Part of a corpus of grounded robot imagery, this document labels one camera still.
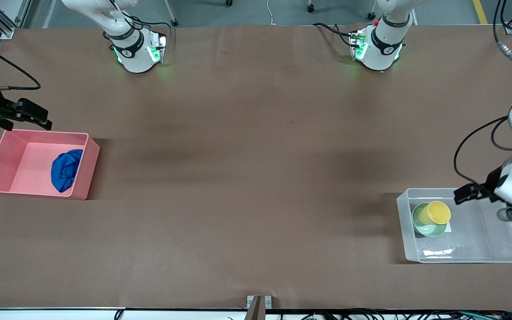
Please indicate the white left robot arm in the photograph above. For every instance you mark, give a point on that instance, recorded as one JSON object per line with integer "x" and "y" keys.
{"x": 382, "y": 42}

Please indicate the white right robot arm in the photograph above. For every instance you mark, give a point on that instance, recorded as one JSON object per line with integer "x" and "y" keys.
{"x": 131, "y": 40}

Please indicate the large table cover sheet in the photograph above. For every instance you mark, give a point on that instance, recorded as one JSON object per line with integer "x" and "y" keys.
{"x": 247, "y": 169}

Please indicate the aluminium frame profile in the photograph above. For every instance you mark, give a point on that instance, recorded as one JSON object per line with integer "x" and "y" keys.
{"x": 6, "y": 24}

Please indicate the yellow cup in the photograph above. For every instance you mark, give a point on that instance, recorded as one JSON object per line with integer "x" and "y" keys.
{"x": 437, "y": 213}

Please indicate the clear plastic box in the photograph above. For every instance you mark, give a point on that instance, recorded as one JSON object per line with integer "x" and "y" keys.
{"x": 474, "y": 235}

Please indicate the metal table bracket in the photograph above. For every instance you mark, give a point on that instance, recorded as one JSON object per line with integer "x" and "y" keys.
{"x": 259, "y": 306}

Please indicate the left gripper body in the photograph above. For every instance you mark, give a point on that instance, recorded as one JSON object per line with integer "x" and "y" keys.
{"x": 492, "y": 183}

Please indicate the pink plastic box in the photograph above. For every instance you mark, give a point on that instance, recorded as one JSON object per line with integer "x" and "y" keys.
{"x": 20, "y": 164}

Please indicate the blue cloth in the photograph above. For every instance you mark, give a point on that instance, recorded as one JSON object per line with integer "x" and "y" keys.
{"x": 66, "y": 170}

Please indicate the mint green bowl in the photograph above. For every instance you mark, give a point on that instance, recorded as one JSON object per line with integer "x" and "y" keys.
{"x": 429, "y": 229}

